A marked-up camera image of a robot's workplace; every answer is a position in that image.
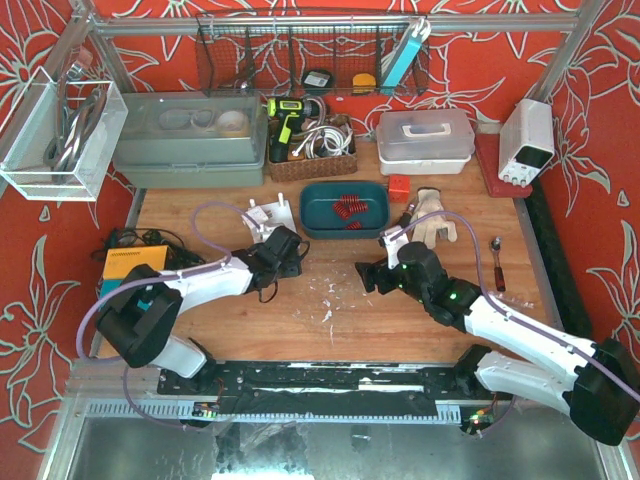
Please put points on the white peg base plate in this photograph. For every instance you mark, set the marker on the white peg base plate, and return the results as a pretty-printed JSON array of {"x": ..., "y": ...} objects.
[{"x": 266, "y": 218}]

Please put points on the clear acrylic wall bin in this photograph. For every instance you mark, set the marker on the clear acrylic wall bin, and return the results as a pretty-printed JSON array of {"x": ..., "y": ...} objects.
[{"x": 59, "y": 138}]

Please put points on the orange handled screwdriver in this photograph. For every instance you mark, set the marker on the orange handled screwdriver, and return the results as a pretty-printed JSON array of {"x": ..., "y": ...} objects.
[{"x": 407, "y": 215}]

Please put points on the red handled ratchet wrench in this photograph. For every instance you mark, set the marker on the red handled ratchet wrench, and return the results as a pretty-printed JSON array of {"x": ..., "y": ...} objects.
[{"x": 495, "y": 247}]

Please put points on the light blue book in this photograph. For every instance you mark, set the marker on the light blue book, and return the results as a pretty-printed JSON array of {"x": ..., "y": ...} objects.
[{"x": 398, "y": 63}]

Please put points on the wicker basket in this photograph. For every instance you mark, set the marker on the wicker basket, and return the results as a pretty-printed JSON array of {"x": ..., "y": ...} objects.
[{"x": 332, "y": 156}]

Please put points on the teal plastic tray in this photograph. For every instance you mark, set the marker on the teal plastic tray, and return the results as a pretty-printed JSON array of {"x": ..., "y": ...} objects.
[{"x": 320, "y": 222}]

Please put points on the white power supply unit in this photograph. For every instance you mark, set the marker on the white power supply unit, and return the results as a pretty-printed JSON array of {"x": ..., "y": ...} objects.
[{"x": 526, "y": 143}]

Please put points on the grey plastic toolbox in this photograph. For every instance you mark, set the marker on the grey plastic toolbox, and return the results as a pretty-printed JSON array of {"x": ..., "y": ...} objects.
[{"x": 189, "y": 140}]

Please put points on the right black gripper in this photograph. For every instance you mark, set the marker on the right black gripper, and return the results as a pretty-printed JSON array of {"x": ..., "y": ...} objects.
[{"x": 376, "y": 275}]

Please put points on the white work glove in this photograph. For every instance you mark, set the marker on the white work glove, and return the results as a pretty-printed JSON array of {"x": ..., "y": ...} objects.
[{"x": 435, "y": 227}]

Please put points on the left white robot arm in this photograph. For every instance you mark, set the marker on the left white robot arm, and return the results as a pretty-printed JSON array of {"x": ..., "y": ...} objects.
[{"x": 138, "y": 317}]

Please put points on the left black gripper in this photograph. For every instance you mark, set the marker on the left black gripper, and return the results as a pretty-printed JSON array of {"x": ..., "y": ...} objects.
[{"x": 288, "y": 270}]

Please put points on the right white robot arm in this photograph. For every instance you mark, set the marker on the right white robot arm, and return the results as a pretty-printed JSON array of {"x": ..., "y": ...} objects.
[{"x": 595, "y": 384}]

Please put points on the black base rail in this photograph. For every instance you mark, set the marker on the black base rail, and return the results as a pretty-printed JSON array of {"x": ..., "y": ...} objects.
[{"x": 350, "y": 391}]

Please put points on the orange and teal device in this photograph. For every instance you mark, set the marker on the orange and teal device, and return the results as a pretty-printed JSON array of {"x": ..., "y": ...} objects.
[{"x": 120, "y": 261}]

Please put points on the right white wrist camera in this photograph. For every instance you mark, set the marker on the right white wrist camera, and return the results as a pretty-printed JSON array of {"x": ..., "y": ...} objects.
[{"x": 393, "y": 239}]

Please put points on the black wire mesh shelf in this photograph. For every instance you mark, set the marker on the black wire mesh shelf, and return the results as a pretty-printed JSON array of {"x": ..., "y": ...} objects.
[{"x": 267, "y": 53}]

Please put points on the orange red cube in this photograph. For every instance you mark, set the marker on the orange red cube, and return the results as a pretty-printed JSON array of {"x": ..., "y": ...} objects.
[{"x": 399, "y": 188}]

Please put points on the white plastic storage box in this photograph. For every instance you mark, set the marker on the white plastic storage box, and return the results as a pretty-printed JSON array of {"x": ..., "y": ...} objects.
[{"x": 424, "y": 142}]

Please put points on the green yellow cordless drill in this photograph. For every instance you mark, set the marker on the green yellow cordless drill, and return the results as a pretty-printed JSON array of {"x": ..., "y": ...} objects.
[{"x": 290, "y": 114}]

